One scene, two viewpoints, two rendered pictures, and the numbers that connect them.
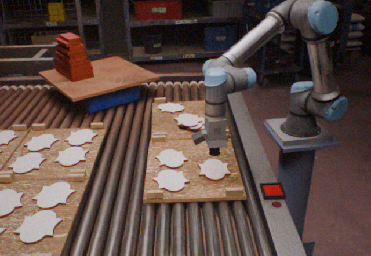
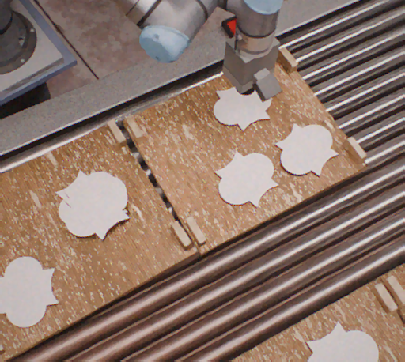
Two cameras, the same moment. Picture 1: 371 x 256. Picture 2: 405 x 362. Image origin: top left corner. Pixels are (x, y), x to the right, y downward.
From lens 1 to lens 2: 185 cm
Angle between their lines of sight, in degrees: 80
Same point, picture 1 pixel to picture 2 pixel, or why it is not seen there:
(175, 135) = (154, 216)
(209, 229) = (361, 72)
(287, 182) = not seen: hidden behind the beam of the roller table
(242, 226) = (334, 42)
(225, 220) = (335, 62)
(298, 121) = (17, 24)
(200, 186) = (292, 109)
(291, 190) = not seen: hidden behind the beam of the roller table
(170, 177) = (302, 152)
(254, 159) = (164, 73)
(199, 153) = (201, 148)
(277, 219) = (294, 13)
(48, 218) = not seen: outside the picture
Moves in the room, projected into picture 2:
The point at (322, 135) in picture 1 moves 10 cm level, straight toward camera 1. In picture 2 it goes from (16, 5) to (58, 2)
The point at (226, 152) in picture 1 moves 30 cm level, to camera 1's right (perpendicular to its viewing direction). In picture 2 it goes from (176, 109) to (119, 13)
